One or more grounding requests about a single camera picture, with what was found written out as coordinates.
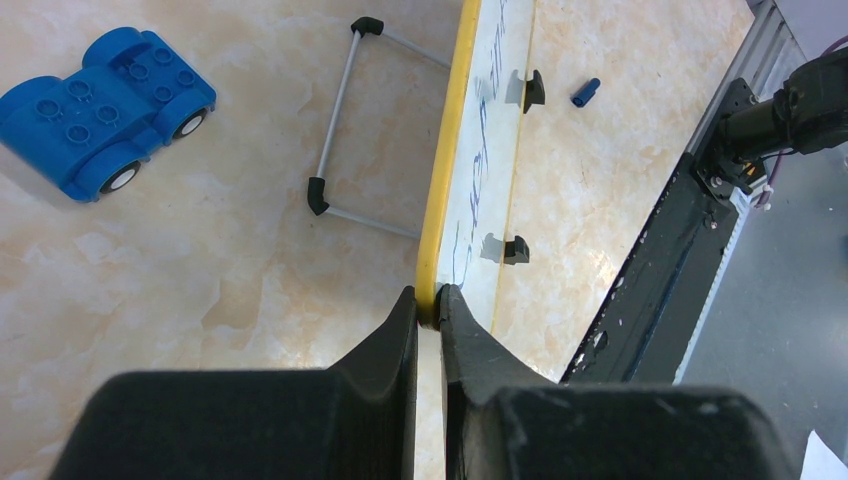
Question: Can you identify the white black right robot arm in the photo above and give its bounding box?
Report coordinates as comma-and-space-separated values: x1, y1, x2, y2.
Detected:
720, 48, 847, 160

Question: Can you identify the black right board foot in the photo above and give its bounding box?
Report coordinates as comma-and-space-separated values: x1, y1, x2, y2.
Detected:
522, 69, 546, 114

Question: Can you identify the yellow-framed whiteboard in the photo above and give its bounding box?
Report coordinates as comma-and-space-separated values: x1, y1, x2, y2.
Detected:
415, 1, 536, 330

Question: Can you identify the black board foot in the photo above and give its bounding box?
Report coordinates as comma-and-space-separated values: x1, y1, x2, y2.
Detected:
522, 69, 546, 114
503, 235, 530, 265

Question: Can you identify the grey wire board stand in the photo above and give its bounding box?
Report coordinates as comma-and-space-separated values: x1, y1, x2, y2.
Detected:
306, 16, 453, 240

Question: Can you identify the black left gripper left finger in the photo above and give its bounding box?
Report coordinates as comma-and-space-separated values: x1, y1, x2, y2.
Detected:
51, 287, 418, 479

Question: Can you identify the white cable duct strip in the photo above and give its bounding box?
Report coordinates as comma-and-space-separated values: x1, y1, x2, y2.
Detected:
672, 185, 750, 386

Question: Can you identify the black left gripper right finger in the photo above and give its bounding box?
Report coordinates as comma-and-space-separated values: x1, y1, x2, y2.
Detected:
438, 284, 799, 479

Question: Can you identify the black left board foot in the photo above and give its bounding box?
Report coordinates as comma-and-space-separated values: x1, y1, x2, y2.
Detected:
503, 235, 530, 265

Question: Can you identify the blue toy wheel block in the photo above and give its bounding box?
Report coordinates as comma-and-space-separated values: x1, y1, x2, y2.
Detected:
1, 27, 217, 203

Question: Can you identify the blue marker cap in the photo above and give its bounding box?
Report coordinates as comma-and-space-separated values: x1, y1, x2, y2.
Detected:
571, 78, 601, 108

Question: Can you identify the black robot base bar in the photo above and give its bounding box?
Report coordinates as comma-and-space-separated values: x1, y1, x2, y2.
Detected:
561, 78, 764, 384

